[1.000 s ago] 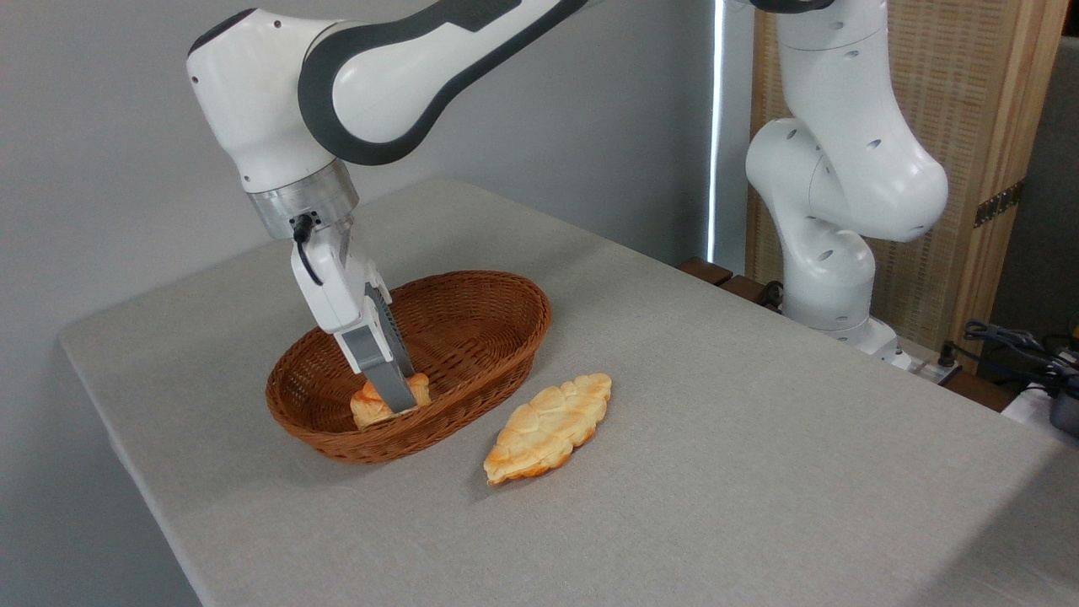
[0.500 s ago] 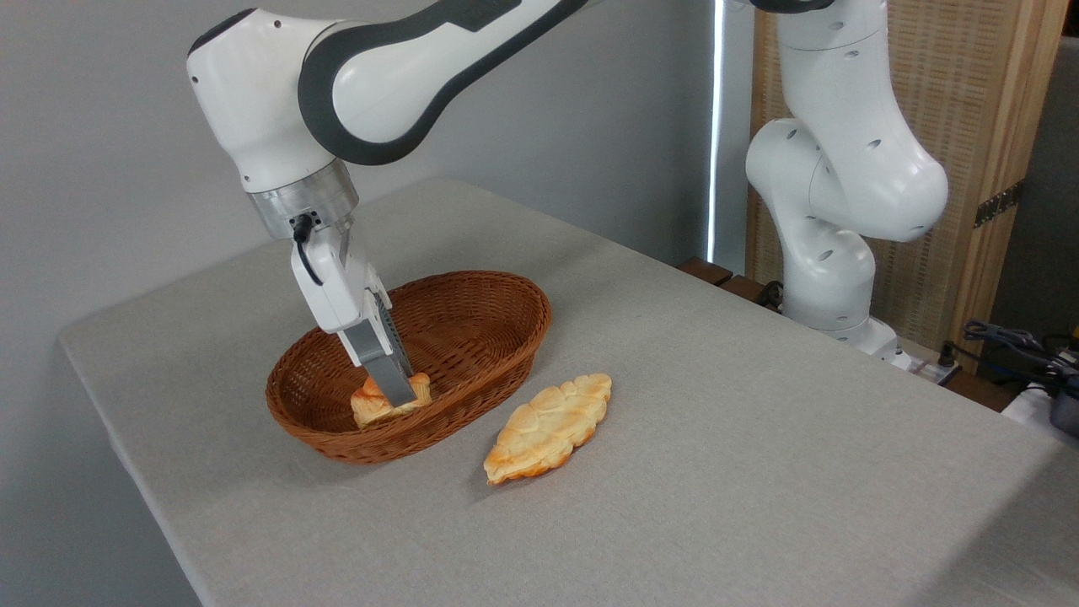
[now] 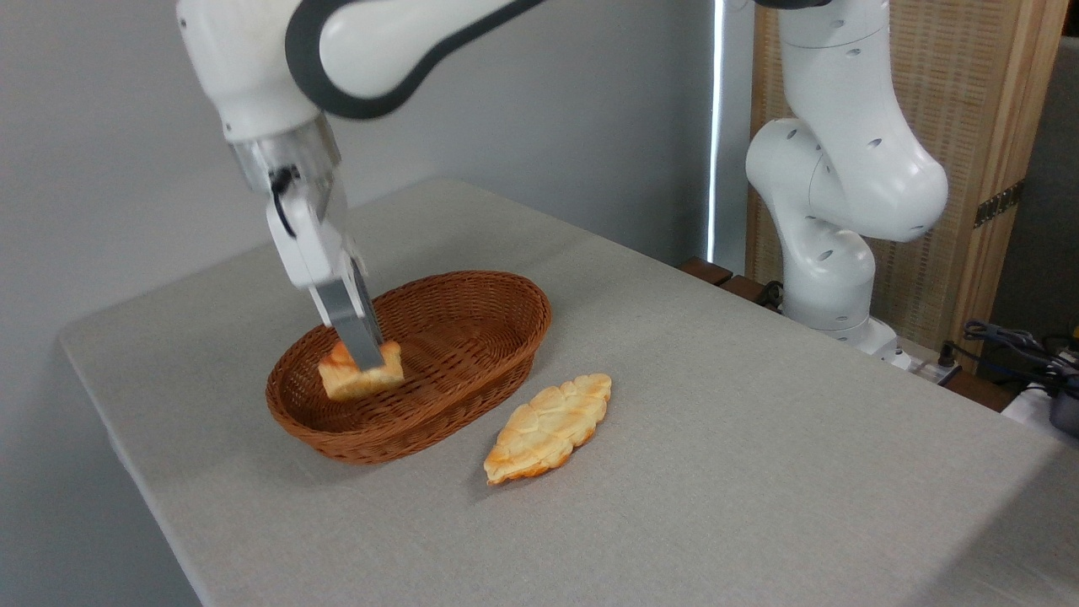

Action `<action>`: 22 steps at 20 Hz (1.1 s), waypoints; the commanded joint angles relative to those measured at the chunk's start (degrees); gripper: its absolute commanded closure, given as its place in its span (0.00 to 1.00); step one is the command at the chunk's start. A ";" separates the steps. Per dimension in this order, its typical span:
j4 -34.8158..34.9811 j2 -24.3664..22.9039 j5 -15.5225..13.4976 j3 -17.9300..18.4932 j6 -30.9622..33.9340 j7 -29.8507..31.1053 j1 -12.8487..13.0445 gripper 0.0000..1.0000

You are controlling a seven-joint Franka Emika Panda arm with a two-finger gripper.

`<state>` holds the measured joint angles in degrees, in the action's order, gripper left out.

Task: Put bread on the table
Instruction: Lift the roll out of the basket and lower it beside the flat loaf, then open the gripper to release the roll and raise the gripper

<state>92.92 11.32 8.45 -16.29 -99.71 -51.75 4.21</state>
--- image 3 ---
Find long flat golden bread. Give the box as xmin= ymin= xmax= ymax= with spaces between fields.
xmin=482 ymin=373 xmax=614 ymax=487

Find black cable bundle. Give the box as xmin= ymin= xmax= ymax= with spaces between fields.
xmin=938 ymin=318 xmax=1079 ymax=397

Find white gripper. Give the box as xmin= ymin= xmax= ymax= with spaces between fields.
xmin=266 ymin=180 xmax=387 ymax=373

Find dark wooden furniture edge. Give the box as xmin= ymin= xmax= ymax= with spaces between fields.
xmin=676 ymin=256 xmax=786 ymax=314

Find grey tablecloth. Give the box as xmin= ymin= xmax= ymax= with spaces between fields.
xmin=59 ymin=177 xmax=1079 ymax=607

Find bright vertical window strip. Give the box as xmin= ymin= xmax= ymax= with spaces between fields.
xmin=706 ymin=0 xmax=727 ymax=265

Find metal screen hinge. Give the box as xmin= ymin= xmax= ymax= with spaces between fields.
xmin=973 ymin=179 xmax=1027 ymax=229

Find small golden bread roll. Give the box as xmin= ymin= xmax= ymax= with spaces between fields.
xmin=318 ymin=339 xmax=405 ymax=402

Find brown wicker oval basket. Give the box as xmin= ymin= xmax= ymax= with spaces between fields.
xmin=266 ymin=270 xmax=553 ymax=466

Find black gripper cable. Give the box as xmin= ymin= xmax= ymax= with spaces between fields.
xmin=268 ymin=166 xmax=301 ymax=239

